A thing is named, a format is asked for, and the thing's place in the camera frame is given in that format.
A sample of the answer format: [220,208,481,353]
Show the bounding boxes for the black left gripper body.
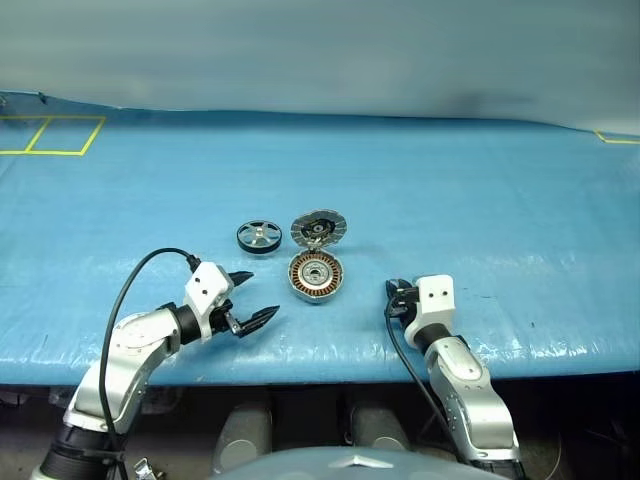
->
[209,295,247,338]

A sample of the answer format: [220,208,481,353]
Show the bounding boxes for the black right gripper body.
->
[388,286,421,322]

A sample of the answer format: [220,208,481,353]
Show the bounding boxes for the spoked silver black rotor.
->
[236,218,282,257]

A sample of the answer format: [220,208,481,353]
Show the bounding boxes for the round silver motor lid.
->
[289,208,349,248]

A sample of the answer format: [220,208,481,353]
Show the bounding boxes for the motor housing with copper windings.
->
[286,247,347,306]

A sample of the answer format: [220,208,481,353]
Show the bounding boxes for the blue foam table cover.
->
[0,89,640,387]

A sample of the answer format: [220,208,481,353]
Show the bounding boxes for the grey rounded robot leg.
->
[349,405,413,454]
[213,403,274,474]

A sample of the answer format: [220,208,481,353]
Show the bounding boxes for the grey robot torso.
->
[209,445,459,480]

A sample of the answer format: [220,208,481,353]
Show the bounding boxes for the small silver metal clip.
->
[131,456,157,480]

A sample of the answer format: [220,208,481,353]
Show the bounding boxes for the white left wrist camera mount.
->
[182,260,234,343]

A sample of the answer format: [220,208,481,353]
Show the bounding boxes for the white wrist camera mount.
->
[182,260,234,343]
[403,273,458,347]

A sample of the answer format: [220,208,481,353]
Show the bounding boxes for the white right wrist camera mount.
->
[403,273,458,347]

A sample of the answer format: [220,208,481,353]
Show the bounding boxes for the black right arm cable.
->
[383,299,464,454]

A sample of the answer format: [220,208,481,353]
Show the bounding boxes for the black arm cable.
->
[383,299,464,454]
[97,247,204,480]

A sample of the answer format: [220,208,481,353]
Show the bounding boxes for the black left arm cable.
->
[97,247,204,480]

